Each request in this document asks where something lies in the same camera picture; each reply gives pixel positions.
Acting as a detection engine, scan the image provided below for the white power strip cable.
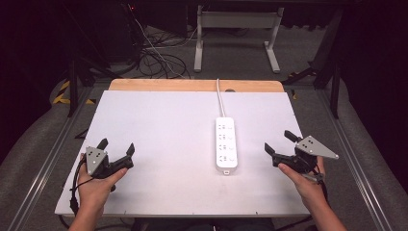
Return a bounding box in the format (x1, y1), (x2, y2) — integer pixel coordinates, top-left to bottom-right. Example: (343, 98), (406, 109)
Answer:
(216, 78), (227, 118)

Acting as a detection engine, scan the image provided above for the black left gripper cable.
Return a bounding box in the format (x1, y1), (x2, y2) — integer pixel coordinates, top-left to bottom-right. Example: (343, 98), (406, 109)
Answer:
(69, 156), (94, 217)

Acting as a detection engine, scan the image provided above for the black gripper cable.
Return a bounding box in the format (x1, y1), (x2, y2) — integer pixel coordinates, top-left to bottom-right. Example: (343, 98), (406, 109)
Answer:
(69, 156), (94, 217)
(314, 164), (331, 206)

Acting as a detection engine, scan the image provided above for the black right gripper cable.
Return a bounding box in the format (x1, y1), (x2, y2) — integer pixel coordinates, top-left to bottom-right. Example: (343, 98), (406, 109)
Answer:
(314, 164), (331, 206)

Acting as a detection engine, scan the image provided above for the black metal stand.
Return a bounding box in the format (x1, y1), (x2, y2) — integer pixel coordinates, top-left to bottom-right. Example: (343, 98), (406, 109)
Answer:
(65, 47), (112, 118)
(281, 9), (344, 120)

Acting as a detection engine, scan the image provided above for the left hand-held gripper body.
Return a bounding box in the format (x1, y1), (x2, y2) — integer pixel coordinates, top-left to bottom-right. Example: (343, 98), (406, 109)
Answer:
(85, 145), (135, 180)

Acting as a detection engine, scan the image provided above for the tangle of black floor cables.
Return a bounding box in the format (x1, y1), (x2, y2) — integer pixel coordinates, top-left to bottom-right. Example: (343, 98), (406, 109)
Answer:
(137, 28), (192, 80)

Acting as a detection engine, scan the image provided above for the dark equipment with red light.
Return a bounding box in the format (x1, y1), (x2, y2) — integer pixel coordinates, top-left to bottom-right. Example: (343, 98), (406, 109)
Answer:
(119, 2), (148, 62)

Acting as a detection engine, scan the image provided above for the thin white floor cable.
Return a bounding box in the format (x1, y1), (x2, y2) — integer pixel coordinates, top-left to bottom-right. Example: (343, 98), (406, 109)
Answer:
(133, 17), (200, 79)

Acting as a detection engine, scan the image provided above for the person's left hand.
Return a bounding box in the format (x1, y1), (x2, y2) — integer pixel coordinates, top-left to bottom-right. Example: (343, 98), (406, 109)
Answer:
(76, 153), (129, 216)

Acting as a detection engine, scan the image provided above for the person's right hand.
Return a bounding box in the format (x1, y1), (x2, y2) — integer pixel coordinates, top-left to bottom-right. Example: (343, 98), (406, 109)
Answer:
(277, 156), (327, 213)

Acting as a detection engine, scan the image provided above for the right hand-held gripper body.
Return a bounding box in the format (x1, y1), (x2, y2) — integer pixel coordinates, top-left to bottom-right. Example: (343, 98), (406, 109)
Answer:
(271, 135), (341, 185)

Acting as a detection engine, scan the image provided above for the white power strip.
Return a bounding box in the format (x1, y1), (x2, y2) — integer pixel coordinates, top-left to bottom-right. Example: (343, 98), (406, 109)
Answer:
(215, 116), (240, 176)

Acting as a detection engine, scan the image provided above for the white board sheet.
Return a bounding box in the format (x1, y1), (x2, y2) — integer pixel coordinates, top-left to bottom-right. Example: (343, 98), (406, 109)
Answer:
(54, 90), (311, 218)

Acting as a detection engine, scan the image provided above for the aluminium floor rail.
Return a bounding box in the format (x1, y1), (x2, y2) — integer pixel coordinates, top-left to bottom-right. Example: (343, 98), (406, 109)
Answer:
(316, 89), (395, 231)
(6, 86), (94, 231)

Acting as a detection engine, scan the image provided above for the wooden table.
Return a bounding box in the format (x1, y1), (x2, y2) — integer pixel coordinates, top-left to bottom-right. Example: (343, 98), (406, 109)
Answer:
(108, 78), (286, 94)

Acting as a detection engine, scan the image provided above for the yellow black hazard tape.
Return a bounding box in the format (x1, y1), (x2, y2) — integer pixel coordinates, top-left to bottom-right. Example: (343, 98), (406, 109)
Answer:
(52, 80), (96, 106)

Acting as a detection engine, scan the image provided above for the white metal stand frame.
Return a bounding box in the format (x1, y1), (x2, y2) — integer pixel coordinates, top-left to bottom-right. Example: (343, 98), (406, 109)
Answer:
(192, 4), (286, 74)

